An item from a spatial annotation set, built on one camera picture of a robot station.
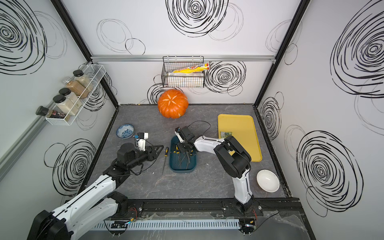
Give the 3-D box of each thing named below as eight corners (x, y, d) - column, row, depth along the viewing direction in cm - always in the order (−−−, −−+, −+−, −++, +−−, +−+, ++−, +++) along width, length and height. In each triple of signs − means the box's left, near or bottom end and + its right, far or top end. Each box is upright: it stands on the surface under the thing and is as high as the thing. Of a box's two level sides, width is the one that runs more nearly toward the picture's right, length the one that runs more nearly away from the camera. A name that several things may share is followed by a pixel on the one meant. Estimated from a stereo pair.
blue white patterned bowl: (116, 139, 102) (113, 135, 98) (121, 127, 109) (118, 123, 105) (132, 139, 102) (130, 135, 99) (136, 127, 109) (134, 123, 105)
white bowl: (260, 193, 80) (263, 191, 76) (254, 172, 88) (257, 169, 83) (278, 193, 80) (282, 191, 76) (271, 172, 88) (275, 169, 83)
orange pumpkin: (151, 116, 115) (146, 101, 103) (162, 100, 126) (159, 85, 114) (180, 124, 110) (178, 110, 97) (189, 107, 121) (188, 92, 109)
